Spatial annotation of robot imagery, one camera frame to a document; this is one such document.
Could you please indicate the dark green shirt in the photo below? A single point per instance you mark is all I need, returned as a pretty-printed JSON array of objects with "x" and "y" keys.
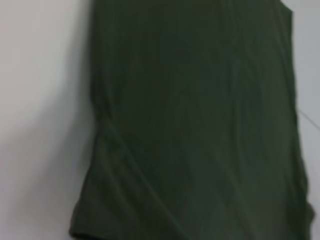
[{"x": 195, "y": 120}]

